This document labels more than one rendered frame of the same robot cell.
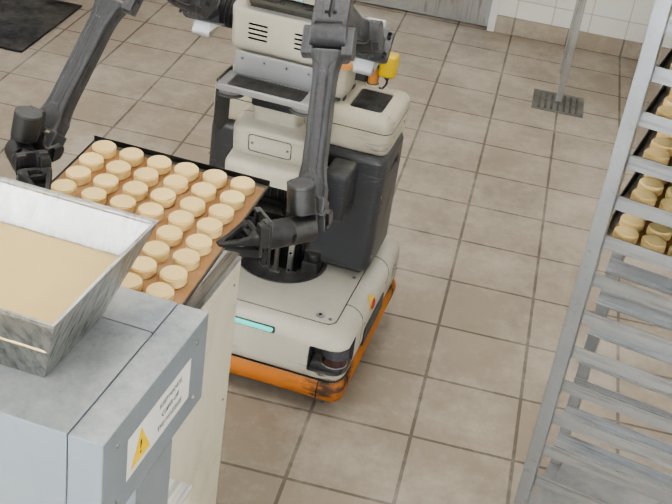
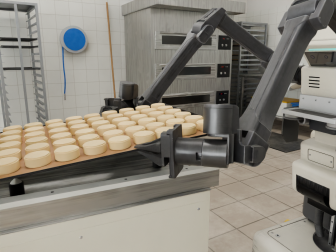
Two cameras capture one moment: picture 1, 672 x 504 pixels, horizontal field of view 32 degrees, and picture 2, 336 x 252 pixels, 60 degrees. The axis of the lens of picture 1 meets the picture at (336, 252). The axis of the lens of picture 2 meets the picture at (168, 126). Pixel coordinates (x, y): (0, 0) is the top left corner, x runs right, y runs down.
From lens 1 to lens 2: 1.87 m
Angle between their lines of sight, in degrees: 51
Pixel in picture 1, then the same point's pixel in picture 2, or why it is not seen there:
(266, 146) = (318, 157)
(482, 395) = not seen: outside the picture
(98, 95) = not seen: hidden behind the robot
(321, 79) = (284, 39)
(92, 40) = (177, 54)
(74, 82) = (162, 75)
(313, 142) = (261, 87)
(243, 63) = (303, 101)
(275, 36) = (324, 82)
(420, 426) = not seen: outside the picture
